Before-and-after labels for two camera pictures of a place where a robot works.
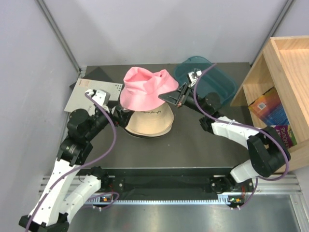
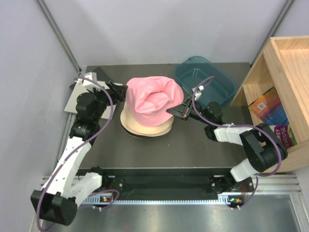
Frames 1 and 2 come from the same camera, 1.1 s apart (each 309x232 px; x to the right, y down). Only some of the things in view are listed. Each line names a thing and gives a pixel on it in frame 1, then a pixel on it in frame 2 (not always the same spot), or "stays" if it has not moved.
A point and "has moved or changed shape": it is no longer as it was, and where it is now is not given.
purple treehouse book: (286, 133) stays
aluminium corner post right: (274, 29) stays
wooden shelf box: (284, 65) stays
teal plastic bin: (214, 79) stays
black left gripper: (123, 117) -> (119, 92)
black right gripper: (175, 97) -> (182, 110)
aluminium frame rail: (283, 184) stays
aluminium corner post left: (50, 21) stays
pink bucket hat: (141, 89) has moved or changed shape
